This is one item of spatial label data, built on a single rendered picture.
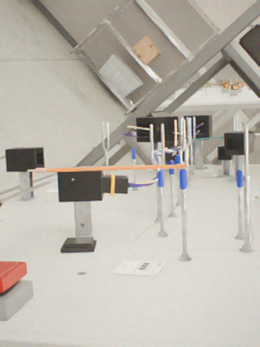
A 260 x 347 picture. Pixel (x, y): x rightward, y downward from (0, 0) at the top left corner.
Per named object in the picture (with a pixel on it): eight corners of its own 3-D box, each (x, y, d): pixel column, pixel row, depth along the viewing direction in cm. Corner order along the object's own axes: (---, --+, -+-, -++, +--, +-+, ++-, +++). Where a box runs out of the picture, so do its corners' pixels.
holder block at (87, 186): (63, 196, 71) (61, 167, 70) (104, 195, 71) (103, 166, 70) (58, 202, 66) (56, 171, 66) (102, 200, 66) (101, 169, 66)
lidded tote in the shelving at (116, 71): (95, 69, 749) (112, 53, 741) (101, 68, 789) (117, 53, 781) (124, 100, 753) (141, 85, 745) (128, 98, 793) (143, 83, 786)
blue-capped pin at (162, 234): (156, 234, 68) (154, 169, 67) (168, 234, 68) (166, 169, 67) (156, 237, 67) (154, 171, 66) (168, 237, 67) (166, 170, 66)
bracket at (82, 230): (76, 232, 71) (74, 196, 71) (94, 232, 71) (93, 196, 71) (72, 240, 67) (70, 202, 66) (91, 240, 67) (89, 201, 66)
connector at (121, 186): (91, 189, 70) (91, 174, 69) (127, 190, 70) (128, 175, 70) (91, 192, 67) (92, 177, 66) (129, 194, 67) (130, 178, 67)
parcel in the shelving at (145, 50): (130, 49, 737) (145, 34, 730) (133, 49, 776) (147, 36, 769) (145, 66, 739) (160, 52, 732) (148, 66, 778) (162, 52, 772)
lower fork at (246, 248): (254, 253, 58) (254, 125, 57) (238, 252, 59) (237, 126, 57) (254, 248, 60) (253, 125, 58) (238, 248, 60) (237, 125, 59)
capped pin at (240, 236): (243, 240, 64) (242, 170, 63) (231, 238, 65) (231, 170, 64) (248, 237, 65) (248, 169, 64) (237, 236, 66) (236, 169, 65)
